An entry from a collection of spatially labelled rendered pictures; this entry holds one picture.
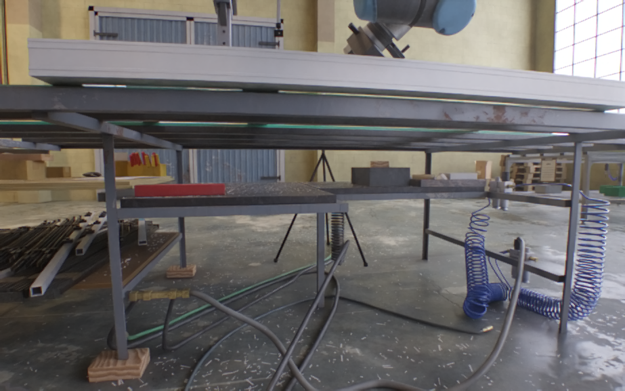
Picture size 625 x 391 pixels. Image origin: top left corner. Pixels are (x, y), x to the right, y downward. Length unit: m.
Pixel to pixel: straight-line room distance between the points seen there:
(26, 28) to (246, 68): 7.91
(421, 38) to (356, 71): 8.27
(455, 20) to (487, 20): 9.53
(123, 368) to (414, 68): 1.24
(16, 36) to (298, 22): 5.63
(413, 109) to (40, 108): 0.81
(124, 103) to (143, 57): 0.10
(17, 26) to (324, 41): 6.06
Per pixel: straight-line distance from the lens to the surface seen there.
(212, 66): 0.70
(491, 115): 0.95
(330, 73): 0.72
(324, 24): 7.70
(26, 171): 1.91
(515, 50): 10.63
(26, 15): 8.58
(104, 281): 1.30
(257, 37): 7.73
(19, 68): 8.37
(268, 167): 7.19
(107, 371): 1.30
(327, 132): 1.34
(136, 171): 2.01
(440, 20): 0.72
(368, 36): 0.84
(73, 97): 0.80
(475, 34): 9.90
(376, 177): 1.63
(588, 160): 4.96
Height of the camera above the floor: 0.69
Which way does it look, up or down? 5 degrees down
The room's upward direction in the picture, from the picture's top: straight up
